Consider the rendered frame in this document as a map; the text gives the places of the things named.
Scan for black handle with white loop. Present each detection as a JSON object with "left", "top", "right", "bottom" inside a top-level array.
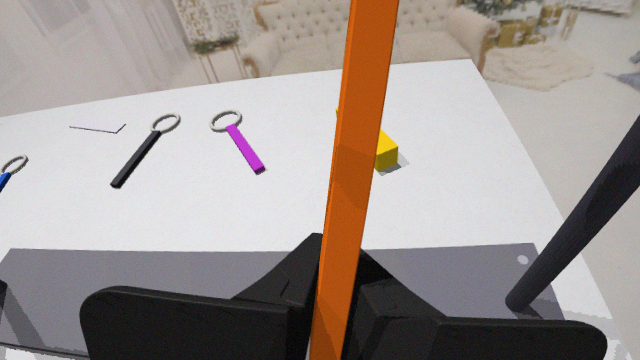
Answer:
[{"left": 110, "top": 112, "right": 180, "bottom": 189}]

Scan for purple handle with grey loop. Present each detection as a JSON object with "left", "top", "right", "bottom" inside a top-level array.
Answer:
[{"left": 209, "top": 109, "right": 265, "bottom": 174}]

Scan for orange handle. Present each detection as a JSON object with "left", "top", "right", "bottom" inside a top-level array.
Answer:
[{"left": 309, "top": 0, "right": 400, "bottom": 360}]

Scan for yellow rectangular block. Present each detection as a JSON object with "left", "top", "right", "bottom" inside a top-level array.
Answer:
[{"left": 374, "top": 128, "right": 398, "bottom": 172}]

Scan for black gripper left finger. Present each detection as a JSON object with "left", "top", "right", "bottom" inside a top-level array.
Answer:
[{"left": 79, "top": 233, "right": 323, "bottom": 360}]

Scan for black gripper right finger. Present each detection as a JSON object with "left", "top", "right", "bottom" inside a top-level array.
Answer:
[{"left": 340, "top": 248, "right": 608, "bottom": 360}]

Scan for blue bar with grey loop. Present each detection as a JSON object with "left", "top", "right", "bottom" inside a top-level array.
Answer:
[{"left": 0, "top": 154, "right": 27, "bottom": 193}]

